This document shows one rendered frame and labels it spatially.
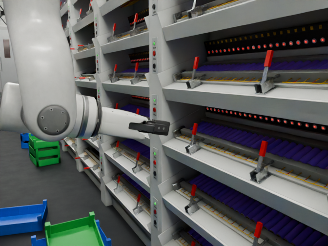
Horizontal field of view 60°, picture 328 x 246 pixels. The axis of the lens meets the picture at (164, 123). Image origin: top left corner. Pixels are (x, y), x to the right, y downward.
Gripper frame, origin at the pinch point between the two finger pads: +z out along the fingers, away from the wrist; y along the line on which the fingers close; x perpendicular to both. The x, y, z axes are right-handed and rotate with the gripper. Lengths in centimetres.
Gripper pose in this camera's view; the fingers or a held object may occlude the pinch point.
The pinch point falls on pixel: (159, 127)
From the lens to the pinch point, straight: 64.3
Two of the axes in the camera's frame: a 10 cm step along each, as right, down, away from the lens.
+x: 1.8, -9.8, -0.7
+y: 4.8, 1.5, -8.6
